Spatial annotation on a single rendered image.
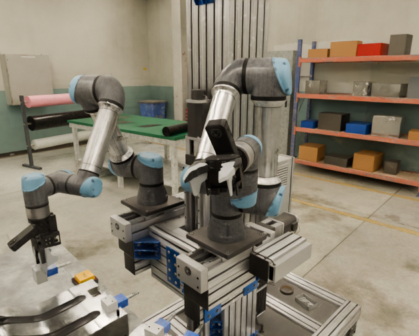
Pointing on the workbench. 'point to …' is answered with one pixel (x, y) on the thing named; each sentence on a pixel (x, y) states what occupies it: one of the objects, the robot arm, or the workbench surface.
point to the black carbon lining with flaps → (45, 319)
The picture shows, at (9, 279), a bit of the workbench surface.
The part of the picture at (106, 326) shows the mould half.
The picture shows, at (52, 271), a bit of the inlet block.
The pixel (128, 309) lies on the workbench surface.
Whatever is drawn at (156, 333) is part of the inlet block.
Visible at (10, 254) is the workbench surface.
